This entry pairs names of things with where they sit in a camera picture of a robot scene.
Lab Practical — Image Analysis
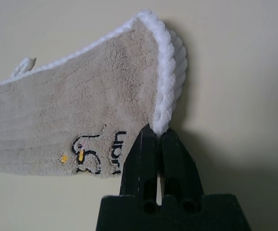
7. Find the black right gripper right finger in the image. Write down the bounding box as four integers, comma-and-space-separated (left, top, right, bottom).
158, 127, 204, 200

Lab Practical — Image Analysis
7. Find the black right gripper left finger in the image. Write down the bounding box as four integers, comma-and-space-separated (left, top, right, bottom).
119, 123, 159, 201

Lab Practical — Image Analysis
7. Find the beige towel with white trim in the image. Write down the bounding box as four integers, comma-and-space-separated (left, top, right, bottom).
0, 9, 189, 180

